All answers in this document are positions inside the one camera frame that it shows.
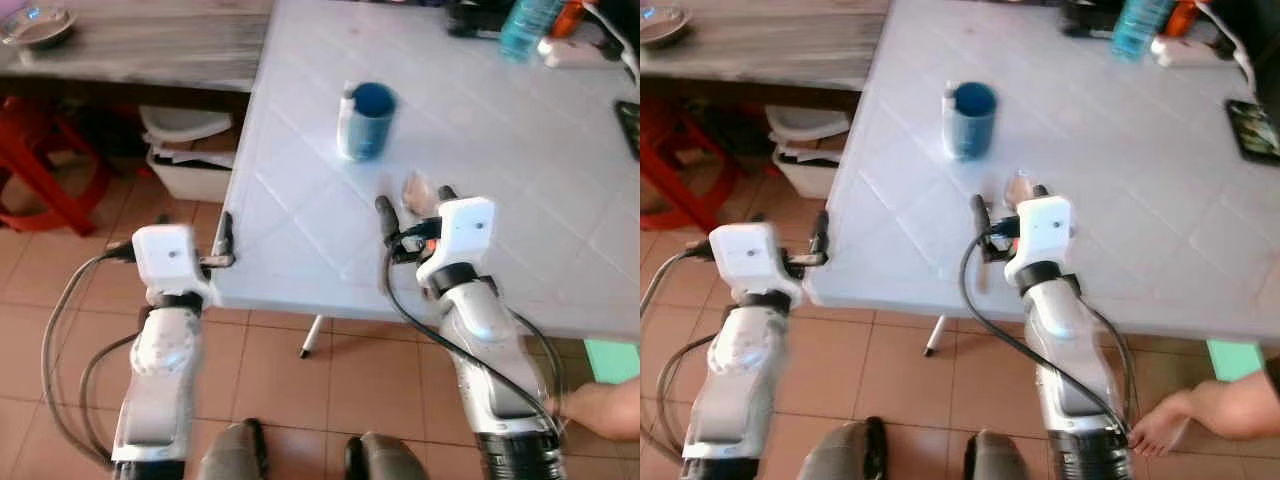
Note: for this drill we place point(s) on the white plastic bin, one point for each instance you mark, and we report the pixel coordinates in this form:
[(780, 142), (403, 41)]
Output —
[(810, 160), (190, 165)]

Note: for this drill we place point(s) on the blue plastic cup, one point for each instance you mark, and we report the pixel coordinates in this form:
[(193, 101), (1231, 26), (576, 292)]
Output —
[(975, 125), (370, 125)]

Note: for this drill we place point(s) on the red plastic stool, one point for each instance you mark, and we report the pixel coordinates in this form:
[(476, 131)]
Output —
[(672, 165), (45, 165)]

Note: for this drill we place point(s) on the white metal table leg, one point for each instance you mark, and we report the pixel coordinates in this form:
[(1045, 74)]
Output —
[(936, 336), (312, 337)]

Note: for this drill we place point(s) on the black smartphone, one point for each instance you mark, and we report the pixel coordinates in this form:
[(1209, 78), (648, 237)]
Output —
[(1255, 132), (630, 128)]

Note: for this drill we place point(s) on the black device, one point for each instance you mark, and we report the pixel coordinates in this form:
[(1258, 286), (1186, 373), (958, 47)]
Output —
[(1088, 18), (475, 18)]

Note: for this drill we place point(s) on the blue transparent bottle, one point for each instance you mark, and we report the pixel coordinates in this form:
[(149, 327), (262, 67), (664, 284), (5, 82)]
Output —
[(530, 28), (1142, 28)]

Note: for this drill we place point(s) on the dark grey robot left leg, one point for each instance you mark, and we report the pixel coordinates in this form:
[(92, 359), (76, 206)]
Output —
[(232, 455), (840, 455)]

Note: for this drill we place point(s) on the dark grey robot leg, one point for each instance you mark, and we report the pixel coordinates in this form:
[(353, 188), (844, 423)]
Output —
[(232, 455), (385, 460), (1005, 458), (840, 455)]

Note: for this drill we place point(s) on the green box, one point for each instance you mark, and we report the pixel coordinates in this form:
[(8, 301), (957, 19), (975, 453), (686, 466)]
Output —
[(1235, 360), (612, 362)]

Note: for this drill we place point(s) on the shallow metal bowl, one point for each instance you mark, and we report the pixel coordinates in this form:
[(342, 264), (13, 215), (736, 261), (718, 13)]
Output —
[(38, 27), (662, 27)]

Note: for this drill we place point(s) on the orange object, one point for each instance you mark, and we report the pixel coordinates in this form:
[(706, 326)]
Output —
[(1180, 17), (570, 17)]

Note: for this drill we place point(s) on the dark grey robot right leg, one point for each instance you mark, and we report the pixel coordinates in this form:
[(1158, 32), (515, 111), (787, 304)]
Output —
[(385, 460), (1005, 458)]

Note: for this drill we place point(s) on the person's bare foot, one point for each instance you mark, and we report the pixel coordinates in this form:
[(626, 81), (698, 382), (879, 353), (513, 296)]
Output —
[(1210, 405), (600, 408)]

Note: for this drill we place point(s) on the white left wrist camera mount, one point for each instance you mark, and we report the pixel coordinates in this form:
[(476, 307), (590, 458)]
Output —
[(745, 255), (165, 255)]

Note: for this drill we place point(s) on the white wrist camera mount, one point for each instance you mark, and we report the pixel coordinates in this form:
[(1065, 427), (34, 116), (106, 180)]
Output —
[(460, 235), (1040, 235), (745, 255), (165, 255)]

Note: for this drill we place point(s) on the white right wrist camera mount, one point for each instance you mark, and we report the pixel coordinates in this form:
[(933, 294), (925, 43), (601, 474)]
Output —
[(460, 235), (1040, 235)]

